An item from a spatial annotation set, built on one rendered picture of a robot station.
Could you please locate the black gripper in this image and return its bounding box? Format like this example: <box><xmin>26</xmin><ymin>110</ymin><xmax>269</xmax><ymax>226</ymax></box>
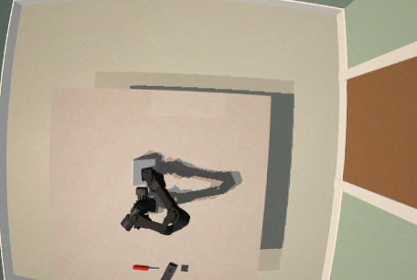
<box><xmin>134</xmin><ymin>187</ymin><xmax>148</xmax><ymax>215</ymax></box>

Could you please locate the red screwdriver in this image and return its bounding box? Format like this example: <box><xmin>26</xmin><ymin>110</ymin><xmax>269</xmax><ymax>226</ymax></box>
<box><xmin>133</xmin><ymin>265</ymin><xmax>158</xmax><ymax>271</ymax></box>

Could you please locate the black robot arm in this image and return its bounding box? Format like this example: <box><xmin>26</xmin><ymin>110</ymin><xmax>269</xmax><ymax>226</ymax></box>
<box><xmin>121</xmin><ymin>167</ymin><xmax>190</xmax><ymax>235</ymax></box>

